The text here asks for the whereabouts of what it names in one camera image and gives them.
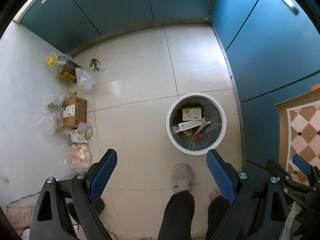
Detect white green medicine box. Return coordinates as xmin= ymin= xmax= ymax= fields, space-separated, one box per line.
xmin=182 ymin=107 xmax=202 ymax=121

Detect red chili pepper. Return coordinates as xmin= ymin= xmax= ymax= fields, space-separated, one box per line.
xmin=192 ymin=124 xmax=204 ymax=141

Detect white round trash bin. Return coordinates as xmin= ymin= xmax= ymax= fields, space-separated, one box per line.
xmin=166 ymin=93 xmax=227 ymax=155

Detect blue kitchen cabinets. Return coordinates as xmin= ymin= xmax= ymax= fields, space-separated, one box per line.
xmin=15 ymin=0 xmax=319 ymax=165

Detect bag of eggs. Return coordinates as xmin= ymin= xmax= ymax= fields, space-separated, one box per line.
xmin=64 ymin=144 xmax=92 ymax=170

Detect black right trouser leg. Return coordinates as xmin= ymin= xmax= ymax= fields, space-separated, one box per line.
xmin=206 ymin=195 xmax=231 ymax=240

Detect black trouser leg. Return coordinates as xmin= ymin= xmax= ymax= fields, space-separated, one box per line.
xmin=206 ymin=195 xmax=231 ymax=240
xmin=158 ymin=191 xmax=195 ymax=240

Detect checkered brown table mat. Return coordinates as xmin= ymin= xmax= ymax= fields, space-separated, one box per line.
xmin=275 ymin=88 xmax=319 ymax=185

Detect black left trouser leg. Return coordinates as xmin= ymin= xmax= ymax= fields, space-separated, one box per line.
xmin=158 ymin=191 xmax=195 ymax=240

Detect cardboard box on floor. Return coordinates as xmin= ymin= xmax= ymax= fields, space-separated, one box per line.
xmin=62 ymin=97 xmax=87 ymax=128

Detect grey left slipper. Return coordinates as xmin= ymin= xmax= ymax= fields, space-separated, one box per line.
xmin=171 ymin=164 xmax=193 ymax=193

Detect long white box in bin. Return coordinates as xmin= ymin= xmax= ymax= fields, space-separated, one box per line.
xmin=172 ymin=119 xmax=203 ymax=134

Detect clear plastic bag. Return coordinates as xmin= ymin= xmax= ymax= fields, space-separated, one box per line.
xmin=75 ymin=66 xmax=105 ymax=93

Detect cooking oil bottle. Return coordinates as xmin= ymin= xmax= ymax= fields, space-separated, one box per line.
xmin=46 ymin=52 xmax=81 ymax=83

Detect green vegetable on floor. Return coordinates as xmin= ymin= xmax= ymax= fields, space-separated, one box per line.
xmin=89 ymin=58 xmax=100 ymax=72

